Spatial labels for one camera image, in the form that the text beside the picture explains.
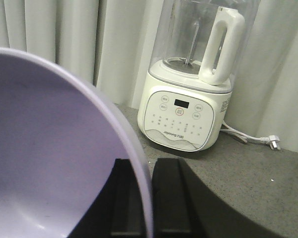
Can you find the purple plastic bowl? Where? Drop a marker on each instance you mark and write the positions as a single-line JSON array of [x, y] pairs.
[[60, 142]]

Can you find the grey pleated curtain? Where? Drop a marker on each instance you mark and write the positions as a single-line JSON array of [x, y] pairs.
[[109, 43]]

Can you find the white blender with clear jar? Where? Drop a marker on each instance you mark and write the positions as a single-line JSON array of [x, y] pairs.
[[198, 48]]

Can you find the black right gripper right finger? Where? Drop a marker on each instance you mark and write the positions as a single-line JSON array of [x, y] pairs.
[[184, 207]]

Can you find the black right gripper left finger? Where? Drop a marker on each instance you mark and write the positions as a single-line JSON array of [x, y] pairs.
[[117, 211]]

